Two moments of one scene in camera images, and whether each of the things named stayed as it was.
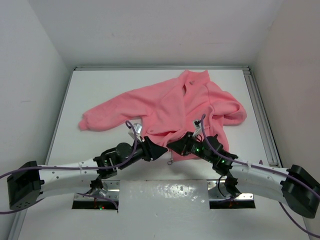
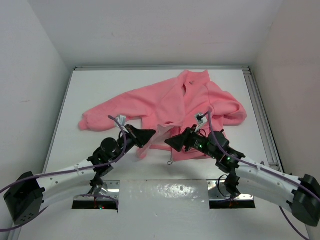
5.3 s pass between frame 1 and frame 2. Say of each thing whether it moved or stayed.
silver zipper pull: stayed
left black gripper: moved
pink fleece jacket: stayed
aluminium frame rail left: stayed
